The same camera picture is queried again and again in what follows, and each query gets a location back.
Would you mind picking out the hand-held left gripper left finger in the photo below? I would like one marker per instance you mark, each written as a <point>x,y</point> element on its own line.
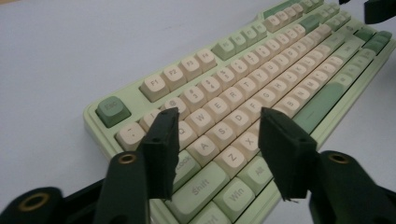
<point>162,155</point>

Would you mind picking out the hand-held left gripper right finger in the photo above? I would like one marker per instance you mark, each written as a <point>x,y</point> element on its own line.
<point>289,155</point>

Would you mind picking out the green and cream mechanical keyboard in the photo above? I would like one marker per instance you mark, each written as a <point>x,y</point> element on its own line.
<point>218,105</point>

